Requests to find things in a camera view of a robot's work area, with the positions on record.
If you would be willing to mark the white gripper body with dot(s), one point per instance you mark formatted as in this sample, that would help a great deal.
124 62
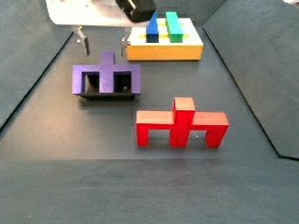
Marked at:
91 13

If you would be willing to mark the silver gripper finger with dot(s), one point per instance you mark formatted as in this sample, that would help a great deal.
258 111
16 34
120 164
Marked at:
81 38
125 42

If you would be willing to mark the purple comb-shaped block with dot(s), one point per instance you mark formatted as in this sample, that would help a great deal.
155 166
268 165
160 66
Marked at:
105 69

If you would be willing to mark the yellow slotted board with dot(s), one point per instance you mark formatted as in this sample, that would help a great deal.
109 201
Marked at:
164 50

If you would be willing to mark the black angled fixture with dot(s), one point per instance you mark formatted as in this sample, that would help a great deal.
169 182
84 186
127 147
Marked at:
121 88

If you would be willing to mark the blue rectangular bar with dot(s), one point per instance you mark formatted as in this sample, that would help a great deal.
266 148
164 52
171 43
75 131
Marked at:
151 31

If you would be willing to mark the green rectangular bar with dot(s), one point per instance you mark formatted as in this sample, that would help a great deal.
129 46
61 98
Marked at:
173 28

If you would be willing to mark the red comb-shaped block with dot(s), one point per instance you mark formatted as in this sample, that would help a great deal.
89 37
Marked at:
180 121

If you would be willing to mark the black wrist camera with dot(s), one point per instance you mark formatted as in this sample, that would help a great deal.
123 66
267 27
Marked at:
139 10

